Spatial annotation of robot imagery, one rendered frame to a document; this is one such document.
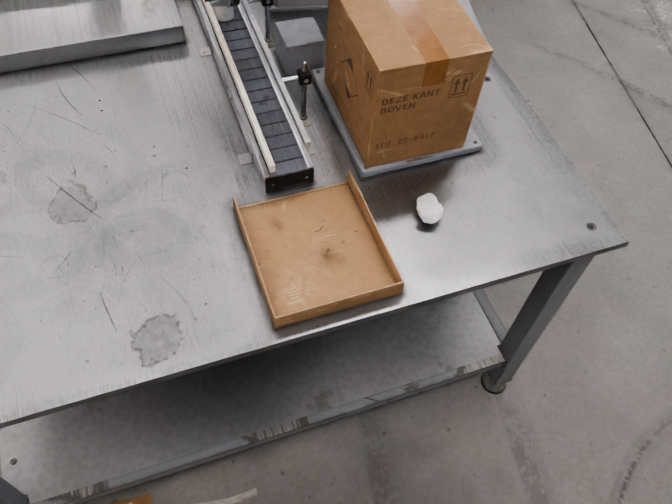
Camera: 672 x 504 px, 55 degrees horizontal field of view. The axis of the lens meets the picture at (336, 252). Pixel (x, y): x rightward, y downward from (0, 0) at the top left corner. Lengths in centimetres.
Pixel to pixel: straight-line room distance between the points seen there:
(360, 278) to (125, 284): 46
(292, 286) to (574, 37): 251
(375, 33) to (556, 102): 184
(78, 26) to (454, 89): 95
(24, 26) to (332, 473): 145
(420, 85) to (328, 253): 38
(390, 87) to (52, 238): 74
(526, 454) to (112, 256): 136
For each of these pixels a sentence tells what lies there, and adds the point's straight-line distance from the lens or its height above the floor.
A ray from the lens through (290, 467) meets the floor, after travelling 200.
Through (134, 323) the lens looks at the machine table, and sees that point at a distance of 127.
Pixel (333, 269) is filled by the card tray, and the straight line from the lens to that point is 129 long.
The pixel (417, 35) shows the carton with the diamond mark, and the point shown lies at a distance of 136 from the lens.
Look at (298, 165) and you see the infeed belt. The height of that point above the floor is 88.
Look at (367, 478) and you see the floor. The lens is 200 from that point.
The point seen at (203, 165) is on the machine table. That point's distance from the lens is 148.
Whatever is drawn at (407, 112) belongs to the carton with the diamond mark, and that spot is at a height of 100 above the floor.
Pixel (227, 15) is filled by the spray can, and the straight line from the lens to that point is 176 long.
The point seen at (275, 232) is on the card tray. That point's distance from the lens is 134.
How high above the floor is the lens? 191
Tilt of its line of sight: 55 degrees down
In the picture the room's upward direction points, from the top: 6 degrees clockwise
